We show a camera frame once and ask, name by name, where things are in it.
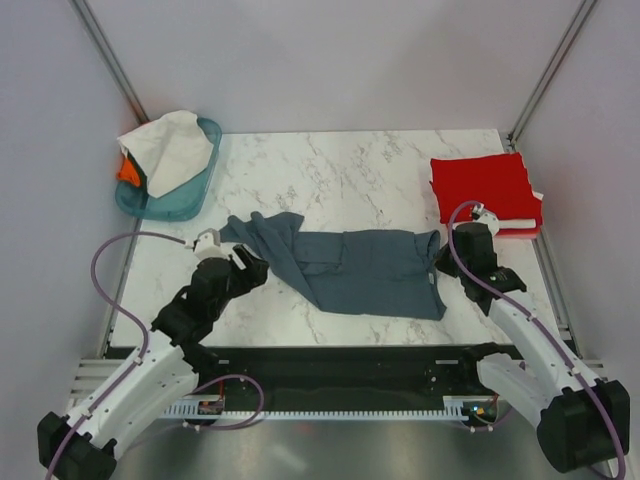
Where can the orange t-shirt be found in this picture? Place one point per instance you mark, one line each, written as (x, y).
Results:
(125, 171)

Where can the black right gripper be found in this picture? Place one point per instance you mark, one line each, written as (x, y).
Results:
(442, 264)

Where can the white slotted cable duct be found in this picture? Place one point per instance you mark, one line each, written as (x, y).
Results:
(444, 409)

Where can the grey-blue t-shirt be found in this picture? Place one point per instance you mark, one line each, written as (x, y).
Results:
(368, 272)

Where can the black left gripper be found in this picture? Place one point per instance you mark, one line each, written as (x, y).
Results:
(256, 267)

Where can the crumpled white t-shirt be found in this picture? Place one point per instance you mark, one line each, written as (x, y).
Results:
(171, 150)

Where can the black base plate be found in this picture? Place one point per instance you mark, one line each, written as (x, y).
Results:
(406, 376)

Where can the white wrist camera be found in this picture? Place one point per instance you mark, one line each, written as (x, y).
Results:
(480, 214)
(206, 245)

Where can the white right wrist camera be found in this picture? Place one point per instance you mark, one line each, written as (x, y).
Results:
(480, 214)

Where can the dark green t-shirt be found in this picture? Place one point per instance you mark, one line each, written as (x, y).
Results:
(139, 177)

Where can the folded red t-shirt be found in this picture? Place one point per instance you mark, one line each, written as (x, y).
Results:
(500, 182)
(517, 234)

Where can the folded red t-shirt bottom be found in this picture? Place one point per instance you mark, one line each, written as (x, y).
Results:
(517, 234)

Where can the teal plastic bin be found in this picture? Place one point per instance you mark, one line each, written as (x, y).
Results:
(182, 204)

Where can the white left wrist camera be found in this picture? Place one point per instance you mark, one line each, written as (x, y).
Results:
(206, 245)

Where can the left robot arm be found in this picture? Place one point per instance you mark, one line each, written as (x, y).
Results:
(171, 363)

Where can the folded white t-shirt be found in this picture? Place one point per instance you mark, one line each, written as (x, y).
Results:
(519, 211)

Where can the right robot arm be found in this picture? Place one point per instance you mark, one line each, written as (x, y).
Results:
(580, 419)

